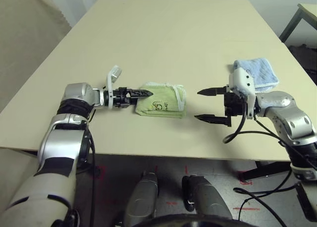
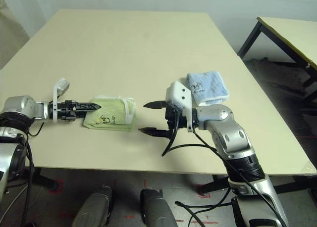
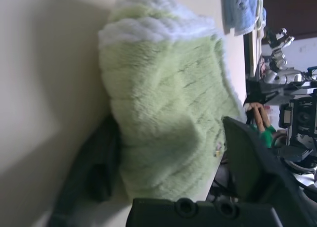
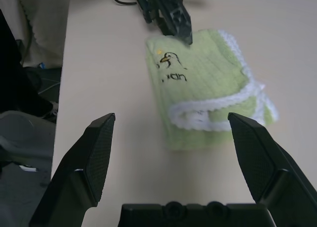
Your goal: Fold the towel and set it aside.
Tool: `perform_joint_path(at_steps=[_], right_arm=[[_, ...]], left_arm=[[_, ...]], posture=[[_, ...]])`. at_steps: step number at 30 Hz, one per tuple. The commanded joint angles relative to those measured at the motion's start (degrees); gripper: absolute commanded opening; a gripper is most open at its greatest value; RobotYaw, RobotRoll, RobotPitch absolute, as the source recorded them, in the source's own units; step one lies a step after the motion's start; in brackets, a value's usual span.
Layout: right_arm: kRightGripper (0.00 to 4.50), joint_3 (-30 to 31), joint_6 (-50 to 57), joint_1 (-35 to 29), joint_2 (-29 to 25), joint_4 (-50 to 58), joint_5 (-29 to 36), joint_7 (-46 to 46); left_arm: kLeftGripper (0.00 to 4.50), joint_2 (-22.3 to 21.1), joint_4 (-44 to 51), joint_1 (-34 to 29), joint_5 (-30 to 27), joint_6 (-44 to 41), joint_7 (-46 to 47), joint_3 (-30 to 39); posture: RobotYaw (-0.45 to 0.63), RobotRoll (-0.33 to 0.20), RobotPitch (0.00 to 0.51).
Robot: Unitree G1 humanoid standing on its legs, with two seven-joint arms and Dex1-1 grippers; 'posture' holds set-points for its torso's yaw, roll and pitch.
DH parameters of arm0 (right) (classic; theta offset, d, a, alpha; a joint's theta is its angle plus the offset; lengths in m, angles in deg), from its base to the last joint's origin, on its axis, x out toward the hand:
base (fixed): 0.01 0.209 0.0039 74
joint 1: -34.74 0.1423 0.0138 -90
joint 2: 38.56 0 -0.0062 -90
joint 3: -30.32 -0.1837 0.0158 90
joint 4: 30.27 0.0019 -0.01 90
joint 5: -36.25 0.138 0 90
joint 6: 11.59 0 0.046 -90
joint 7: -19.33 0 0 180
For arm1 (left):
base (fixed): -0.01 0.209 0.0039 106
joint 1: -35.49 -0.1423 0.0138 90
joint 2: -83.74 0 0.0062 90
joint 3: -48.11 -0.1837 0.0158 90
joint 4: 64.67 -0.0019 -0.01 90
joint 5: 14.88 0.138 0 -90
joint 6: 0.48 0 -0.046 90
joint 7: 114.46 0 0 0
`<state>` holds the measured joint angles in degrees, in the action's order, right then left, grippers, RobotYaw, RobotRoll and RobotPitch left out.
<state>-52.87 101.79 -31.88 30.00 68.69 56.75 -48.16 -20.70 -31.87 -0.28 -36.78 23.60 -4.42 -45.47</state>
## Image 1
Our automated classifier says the beige fabric curtain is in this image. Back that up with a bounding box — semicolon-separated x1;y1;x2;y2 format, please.
0;0;72;111

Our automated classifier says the beige side table black frame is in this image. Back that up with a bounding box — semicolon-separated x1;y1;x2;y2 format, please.
279;3;317;44

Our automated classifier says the black table leg base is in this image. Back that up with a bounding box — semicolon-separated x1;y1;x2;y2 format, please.
74;162;106;180
239;161;293;184

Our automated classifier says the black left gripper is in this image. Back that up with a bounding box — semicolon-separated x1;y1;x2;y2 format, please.
108;87;153;110

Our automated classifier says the green towel with white trim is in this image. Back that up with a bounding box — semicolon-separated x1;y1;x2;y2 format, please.
134;81;187;119

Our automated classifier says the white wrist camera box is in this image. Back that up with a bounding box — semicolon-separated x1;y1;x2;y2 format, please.
228;67;257;120
106;65;123;108

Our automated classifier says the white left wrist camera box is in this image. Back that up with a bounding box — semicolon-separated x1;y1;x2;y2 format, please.
106;65;123;108

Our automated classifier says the folded light blue towel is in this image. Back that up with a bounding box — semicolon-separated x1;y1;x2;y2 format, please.
232;57;280;93

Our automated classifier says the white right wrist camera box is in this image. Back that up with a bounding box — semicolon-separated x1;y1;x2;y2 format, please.
228;67;257;120

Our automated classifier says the dark robot torso rim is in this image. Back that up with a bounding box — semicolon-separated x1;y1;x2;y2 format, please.
146;213;246;227

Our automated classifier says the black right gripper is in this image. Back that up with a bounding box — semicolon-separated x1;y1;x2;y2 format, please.
194;85;248;128

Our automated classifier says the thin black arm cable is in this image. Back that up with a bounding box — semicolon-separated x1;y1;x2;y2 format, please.
233;167;298;227

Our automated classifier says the grey robot left leg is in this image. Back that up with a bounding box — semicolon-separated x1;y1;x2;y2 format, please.
123;171;159;227

